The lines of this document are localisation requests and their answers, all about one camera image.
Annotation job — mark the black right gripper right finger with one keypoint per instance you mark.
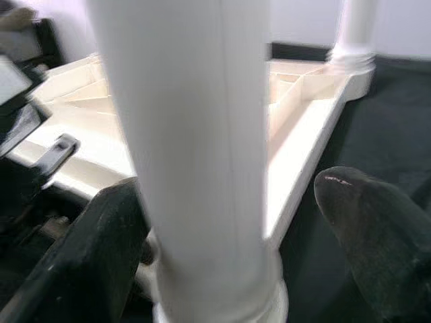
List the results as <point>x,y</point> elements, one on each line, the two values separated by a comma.
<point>380,235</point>

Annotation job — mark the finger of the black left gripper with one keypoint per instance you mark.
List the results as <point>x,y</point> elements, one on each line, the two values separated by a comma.
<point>57,153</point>

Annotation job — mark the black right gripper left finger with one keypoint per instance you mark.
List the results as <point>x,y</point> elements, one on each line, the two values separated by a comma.
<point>77,262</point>

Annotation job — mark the white plastic table top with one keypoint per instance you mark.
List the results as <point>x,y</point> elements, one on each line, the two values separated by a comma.
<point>303,134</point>

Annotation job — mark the white plastic table leg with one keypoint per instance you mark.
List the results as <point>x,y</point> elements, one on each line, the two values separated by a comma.
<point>353,27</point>
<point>188,134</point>

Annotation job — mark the black leather chair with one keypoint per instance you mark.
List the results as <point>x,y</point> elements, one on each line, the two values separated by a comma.
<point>47,40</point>

